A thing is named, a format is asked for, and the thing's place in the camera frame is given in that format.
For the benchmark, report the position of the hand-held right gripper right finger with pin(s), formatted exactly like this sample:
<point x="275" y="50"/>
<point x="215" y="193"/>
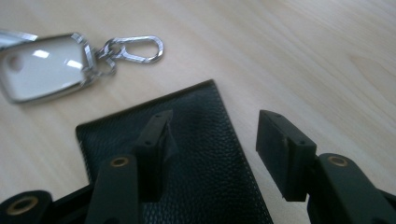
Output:
<point x="280" y="155"/>

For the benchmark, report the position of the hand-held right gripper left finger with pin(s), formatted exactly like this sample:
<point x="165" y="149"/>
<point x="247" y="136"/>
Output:
<point x="152" y="149"/>

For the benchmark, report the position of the black leather card holder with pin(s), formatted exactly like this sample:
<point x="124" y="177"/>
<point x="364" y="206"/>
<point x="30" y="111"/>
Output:
<point x="205" y="140"/>

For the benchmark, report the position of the white car key with clip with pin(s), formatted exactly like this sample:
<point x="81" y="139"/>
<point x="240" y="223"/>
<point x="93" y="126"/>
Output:
<point x="40" y="68"/>

